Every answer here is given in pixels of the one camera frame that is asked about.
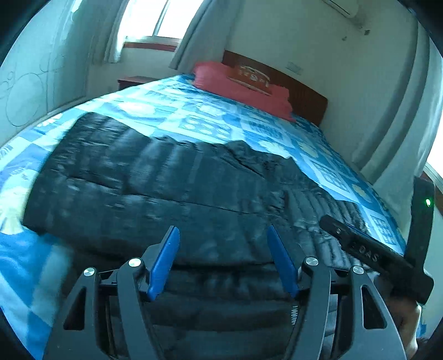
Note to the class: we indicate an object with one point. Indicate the person's right hand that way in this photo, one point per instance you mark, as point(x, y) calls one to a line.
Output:
point(406, 315)

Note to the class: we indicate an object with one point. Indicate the grey side curtain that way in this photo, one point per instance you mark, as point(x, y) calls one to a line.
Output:
point(396, 150)

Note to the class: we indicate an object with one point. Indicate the grey right curtain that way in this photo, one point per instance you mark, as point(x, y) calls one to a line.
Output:
point(207, 34)

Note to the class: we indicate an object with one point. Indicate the red pillow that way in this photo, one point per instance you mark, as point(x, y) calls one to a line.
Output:
point(243, 84)

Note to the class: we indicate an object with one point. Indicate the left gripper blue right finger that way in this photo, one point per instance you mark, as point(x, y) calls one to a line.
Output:
point(288, 270)

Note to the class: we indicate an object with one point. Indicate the dark wooden headboard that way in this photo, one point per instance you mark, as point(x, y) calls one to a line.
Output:
point(305, 101)

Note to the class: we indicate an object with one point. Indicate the blue patterned bed blanket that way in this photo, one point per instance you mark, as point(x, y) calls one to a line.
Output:
point(36, 270)

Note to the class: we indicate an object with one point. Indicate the white wall outlet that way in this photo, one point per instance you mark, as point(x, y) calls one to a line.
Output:
point(294, 68)

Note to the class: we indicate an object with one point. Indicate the white left curtain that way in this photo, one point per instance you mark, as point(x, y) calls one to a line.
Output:
point(109, 41)

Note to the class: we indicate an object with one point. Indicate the white wardrobe with circles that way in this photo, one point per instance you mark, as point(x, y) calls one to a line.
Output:
point(47, 67)

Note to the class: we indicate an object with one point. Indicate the black puffer down jacket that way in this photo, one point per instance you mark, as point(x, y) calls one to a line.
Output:
point(111, 191)

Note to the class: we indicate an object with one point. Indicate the dark wooden nightstand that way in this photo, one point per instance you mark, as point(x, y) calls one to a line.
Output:
point(130, 81)

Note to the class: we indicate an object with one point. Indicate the white wall air conditioner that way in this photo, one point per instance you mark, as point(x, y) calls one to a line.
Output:
point(348, 8)

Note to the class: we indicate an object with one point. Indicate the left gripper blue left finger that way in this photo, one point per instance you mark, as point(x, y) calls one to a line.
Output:
point(158, 260)

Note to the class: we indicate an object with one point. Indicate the bright window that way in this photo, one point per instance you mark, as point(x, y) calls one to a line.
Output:
point(157, 18)

